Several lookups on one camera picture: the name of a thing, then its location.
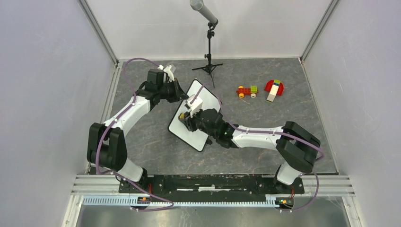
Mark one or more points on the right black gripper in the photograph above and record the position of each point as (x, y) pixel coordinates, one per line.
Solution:
(189, 122)

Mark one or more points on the aluminium frame rail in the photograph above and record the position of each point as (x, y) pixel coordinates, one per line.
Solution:
(104, 190)

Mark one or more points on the red white toy block figure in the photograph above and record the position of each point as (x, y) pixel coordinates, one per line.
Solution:
(275, 88)

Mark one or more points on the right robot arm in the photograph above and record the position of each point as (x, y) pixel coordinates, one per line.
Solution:
(297, 146)

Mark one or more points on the corner aluminium post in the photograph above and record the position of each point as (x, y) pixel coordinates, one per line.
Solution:
(98, 30)
(319, 29)

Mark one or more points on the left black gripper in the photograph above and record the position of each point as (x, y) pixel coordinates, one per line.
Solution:
(179, 93)

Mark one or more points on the black microphone tripod stand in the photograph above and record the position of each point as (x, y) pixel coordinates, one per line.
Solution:
(209, 68)

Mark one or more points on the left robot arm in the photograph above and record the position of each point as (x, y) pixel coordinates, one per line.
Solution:
(106, 142)

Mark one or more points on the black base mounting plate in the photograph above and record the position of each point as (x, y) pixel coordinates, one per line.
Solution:
(216, 188)

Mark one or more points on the white whiteboard with red writing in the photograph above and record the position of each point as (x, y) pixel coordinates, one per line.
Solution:
(197, 139)

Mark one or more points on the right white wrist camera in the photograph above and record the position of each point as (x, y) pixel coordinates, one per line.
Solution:
(193, 104)

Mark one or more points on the grey microphone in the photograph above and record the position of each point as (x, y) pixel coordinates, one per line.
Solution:
(199, 6)

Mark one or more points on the left corner aluminium post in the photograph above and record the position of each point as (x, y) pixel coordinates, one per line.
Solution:
(98, 30)

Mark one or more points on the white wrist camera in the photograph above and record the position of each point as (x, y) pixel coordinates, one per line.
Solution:
(193, 104)
(169, 70)

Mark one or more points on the red toy block car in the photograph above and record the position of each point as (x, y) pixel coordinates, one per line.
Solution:
(251, 91)

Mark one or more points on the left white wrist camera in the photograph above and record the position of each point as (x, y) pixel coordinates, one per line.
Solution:
(169, 70)

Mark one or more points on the right corner aluminium post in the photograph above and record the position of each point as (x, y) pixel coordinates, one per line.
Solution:
(319, 29)

